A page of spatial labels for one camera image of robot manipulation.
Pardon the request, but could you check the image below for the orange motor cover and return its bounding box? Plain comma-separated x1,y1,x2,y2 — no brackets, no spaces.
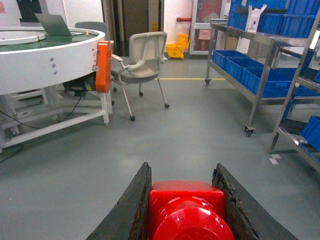
95,41,113,93

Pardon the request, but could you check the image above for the steel shelf rack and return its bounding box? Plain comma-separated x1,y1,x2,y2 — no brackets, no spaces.
268,13,320,172

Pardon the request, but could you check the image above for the grey office chair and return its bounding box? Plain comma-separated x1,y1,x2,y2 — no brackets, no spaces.
111,31,170,108

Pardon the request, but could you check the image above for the steel wheeled shelf cart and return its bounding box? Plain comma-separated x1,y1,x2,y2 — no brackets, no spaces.
204,18,307,137

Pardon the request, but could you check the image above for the open laptop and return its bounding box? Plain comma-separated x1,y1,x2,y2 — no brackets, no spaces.
34,13,84,37

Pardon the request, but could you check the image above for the red toy block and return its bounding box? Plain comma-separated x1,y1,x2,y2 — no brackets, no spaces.
148,180,235,240

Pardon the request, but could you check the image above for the blue crate on cart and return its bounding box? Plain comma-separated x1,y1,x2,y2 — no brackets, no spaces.
241,68,293,98
212,49,249,69
224,57,264,83

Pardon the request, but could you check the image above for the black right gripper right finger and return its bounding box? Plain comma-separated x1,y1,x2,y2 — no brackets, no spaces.
212,163,297,240

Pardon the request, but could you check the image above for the yellow mop bucket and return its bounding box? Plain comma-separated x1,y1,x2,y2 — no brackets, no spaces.
166,33,190,59

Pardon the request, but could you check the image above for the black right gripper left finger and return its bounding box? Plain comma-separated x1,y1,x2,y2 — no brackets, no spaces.
87,161,152,240

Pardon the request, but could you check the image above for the white round conveyor table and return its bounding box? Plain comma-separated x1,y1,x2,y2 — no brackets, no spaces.
0,26,115,151

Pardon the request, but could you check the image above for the blue crate with white foam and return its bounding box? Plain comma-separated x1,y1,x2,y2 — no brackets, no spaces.
300,115,320,152

